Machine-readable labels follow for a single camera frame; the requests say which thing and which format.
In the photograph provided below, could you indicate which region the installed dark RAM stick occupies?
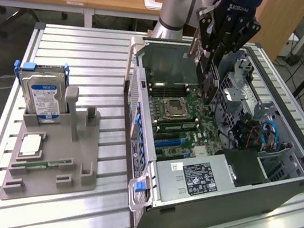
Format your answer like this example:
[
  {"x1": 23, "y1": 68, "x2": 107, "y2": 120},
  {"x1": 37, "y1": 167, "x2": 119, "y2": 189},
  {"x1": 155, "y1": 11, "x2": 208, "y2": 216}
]
[{"x1": 154, "y1": 114, "x2": 200, "y2": 136}]

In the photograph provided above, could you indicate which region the silver chipset heatsink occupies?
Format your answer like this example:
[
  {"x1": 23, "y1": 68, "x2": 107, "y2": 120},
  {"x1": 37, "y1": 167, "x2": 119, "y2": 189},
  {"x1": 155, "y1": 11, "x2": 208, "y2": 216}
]
[{"x1": 191, "y1": 144, "x2": 209, "y2": 158}]

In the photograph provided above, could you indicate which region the graphics card with metal bracket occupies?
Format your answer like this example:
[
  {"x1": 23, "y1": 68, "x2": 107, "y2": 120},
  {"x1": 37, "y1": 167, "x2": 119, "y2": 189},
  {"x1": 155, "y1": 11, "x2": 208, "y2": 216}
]
[{"x1": 181, "y1": 29, "x2": 229, "y2": 108}]

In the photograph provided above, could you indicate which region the CPU socket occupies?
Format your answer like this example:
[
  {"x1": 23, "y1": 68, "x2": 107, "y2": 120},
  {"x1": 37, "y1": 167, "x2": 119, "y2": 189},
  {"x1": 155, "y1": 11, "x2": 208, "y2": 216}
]
[{"x1": 160, "y1": 94, "x2": 192, "y2": 123}]

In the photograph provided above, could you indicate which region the silver drive cage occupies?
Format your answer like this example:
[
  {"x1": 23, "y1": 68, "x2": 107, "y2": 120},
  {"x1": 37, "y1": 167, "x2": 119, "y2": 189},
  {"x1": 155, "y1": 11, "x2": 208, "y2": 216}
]
[{"x1": 211, "y1": 70, "x2": 265, "y2": 137}]

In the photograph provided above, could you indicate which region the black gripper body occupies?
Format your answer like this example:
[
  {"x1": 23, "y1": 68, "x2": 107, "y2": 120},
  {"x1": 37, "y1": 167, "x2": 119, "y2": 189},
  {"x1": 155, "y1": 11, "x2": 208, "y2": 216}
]
[{"x1": 213, "y1": 0, "x2": 266, "y2": 25}]

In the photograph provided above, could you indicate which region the grey power supply unit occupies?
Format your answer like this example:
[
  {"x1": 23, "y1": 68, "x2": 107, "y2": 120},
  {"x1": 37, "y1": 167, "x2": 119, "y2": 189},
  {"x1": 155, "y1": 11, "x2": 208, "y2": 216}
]
[{"x1": 149, "y1": 145, "x2": 240, "y2": 214}]

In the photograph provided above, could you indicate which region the black floor device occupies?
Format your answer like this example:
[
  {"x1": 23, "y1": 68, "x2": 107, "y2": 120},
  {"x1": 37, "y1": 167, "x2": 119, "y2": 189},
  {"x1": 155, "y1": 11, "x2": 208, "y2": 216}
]
[{"x1": 285, "y1": 53, "x2": 303, "y2": 68}]

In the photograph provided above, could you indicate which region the black office chair base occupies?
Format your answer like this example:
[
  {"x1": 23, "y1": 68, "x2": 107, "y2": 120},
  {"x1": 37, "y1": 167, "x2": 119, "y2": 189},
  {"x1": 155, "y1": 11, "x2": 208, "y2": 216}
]
[{"x1": 0, "y1": 3, "x2": 70, "y2": 47}]

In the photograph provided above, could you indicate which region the silver CPU chip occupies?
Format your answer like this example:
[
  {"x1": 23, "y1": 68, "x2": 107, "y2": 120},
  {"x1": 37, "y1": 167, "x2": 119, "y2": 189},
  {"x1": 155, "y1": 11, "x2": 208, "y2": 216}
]
[{"x1": 18, "y1": 133, "x2": 43, "y2": 158}]

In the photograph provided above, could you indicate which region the grey parts rack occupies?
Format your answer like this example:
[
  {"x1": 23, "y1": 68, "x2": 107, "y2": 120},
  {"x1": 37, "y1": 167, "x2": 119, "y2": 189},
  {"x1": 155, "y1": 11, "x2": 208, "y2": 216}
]
[{"x1": 0, "y1": 77, "x2": 112, "y2": 215}]

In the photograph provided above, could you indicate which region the wooden cabinet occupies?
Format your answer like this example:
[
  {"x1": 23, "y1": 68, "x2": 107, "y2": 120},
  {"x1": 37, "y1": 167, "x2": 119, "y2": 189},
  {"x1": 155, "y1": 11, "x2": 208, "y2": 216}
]
[{"x1": 236, "y1": 0, "x2": 304, "y2": 66}]

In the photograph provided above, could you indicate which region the hard disk in blue caddy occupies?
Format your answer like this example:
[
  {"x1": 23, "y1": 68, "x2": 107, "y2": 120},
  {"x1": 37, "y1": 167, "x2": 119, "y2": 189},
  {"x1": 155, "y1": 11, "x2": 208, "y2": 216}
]
[{"x1": 4, "y1": 55, "x2": 77, "y2": 129}]

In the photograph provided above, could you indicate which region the green RAM stick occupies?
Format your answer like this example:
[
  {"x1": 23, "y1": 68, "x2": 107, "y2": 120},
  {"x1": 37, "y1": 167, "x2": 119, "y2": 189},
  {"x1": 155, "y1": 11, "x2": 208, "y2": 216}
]
[{"x1": 11, "y1": 153, "x2": 71, "y2": 178}]

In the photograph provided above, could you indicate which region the open black PC case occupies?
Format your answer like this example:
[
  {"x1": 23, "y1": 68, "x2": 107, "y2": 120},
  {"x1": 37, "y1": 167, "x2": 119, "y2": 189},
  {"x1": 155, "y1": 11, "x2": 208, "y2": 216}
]
[{"x1": 99, "y1": 23, "x2": 304, "y2": 228}]

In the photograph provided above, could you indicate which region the silver disk bay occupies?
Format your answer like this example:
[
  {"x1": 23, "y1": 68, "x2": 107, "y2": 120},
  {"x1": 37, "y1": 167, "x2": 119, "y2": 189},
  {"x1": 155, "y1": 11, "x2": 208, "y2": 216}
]
[{"x1": 253, "y1": 142, "x2": 304, "y2": 187}]

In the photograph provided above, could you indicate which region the blue case latch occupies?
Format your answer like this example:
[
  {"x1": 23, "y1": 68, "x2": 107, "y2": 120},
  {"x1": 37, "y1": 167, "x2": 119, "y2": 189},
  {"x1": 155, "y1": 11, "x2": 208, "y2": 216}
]
[{"x1": 133, "y1": 179, "x2": 150, "y2": 197}]

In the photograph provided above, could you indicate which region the blue wire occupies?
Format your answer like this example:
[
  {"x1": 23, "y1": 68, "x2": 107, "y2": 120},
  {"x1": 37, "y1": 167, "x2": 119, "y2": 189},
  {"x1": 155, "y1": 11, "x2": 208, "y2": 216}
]
[{"x1": 258, "y1": 119, "x2": 284, "y2": 154}]

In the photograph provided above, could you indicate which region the green motherboard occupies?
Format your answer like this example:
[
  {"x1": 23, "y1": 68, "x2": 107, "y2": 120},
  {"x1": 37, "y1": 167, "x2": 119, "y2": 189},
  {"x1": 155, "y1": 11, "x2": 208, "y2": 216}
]
[{"x1": 133, "y1": 72, "x2": 239, "y2": 173}]

